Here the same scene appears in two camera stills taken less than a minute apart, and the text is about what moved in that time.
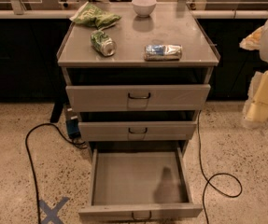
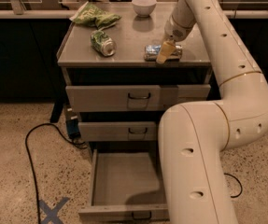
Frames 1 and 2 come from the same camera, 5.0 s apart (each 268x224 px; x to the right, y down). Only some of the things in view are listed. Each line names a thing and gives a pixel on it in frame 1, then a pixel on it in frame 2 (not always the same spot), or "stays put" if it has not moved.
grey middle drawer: x=141 y=131 stays put
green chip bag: x=91 y=16 stays put
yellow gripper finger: x=256 y=111 to x=167 y=49
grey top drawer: x=132 y=98 stays put
